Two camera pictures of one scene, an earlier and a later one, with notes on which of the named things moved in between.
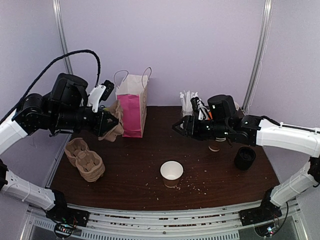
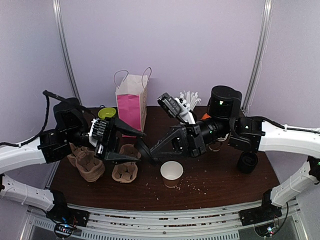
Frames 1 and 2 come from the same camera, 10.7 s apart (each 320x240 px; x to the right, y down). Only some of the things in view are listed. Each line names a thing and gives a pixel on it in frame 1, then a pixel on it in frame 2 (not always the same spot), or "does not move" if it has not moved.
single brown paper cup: x=171 y=172 does not move
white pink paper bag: x=132 y=92 does not move
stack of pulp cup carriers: x=89 y=163 does not move
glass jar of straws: x=187 y=107 does not move
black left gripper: x=100 y=126 -> x=107 y=143
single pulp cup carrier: x=115 y=110 -> x=126 y=172
